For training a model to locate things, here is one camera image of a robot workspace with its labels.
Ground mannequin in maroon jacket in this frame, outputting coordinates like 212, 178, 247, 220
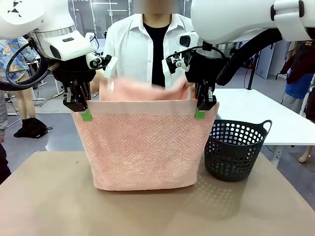
280, 40, 315, 163

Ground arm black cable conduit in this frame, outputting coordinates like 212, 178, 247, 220
216, 27, 284, 87
0, 39, 61, 93

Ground person in white shirt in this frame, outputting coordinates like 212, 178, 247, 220
103, 0, 196, 89

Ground white side table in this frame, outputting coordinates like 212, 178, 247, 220
214, 88, 315, 168

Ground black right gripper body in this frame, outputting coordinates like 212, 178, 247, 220
184, 51, 223, 86

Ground grey open door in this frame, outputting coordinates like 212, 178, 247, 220
256, 40, 284, 80

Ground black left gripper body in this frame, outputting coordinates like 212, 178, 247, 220
53, 55, 97, 86

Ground black metal frame chair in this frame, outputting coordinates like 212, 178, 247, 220
4, 94, 22, 117

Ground black clothing pile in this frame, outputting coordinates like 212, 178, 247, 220
13, 117, 50, 139

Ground black perforated laundry basket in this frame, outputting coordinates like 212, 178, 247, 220
203, 119, 273, 183

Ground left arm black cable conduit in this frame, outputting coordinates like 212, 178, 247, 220
0, 39, 61, 93

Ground mannequin in floral shirt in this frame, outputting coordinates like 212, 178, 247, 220
0, 34, 41, 121

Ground right thin black cable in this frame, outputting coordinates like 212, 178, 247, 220
196, 45, 227, 60

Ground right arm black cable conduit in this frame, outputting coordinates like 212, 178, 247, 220
216, 27, 284, 87

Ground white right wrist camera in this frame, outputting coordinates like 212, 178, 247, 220
162, 52, 191, 74

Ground clothes rack with coats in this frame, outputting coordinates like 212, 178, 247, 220
285, 40, 306, 74

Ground black tripod white top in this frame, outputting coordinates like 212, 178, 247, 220
246, 53, 259, 90

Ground person's right hand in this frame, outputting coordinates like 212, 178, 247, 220
90, 70, 104, 92

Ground pink towel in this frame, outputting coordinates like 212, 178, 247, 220
71, 76, 220, 192

